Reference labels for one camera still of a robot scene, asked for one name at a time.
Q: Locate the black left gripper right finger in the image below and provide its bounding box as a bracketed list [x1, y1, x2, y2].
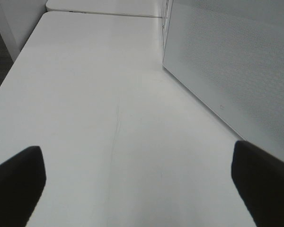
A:
[231, 140, 284, 227]

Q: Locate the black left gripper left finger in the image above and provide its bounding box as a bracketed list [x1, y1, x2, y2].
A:
[0, 146, 46, 227]

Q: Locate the white microwave door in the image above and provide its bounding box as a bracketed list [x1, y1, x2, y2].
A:
[163, 0, 284, 161]

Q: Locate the white microwave oven body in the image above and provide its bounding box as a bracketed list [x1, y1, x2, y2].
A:
[155, 0, 174, 63]

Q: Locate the white adjacent table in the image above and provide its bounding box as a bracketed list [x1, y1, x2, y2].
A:
[45, 0, 166, 18]

